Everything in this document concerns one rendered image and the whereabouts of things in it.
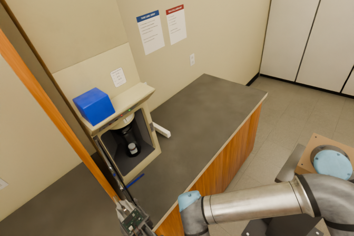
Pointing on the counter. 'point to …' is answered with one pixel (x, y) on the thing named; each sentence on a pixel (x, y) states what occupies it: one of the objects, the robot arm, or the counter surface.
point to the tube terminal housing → (107, 57)
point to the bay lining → (109, 143)
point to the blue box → (94, 106)
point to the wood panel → (50, 109)
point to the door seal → (118, 175)
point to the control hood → (122, 105)
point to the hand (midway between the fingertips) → (121, 205)
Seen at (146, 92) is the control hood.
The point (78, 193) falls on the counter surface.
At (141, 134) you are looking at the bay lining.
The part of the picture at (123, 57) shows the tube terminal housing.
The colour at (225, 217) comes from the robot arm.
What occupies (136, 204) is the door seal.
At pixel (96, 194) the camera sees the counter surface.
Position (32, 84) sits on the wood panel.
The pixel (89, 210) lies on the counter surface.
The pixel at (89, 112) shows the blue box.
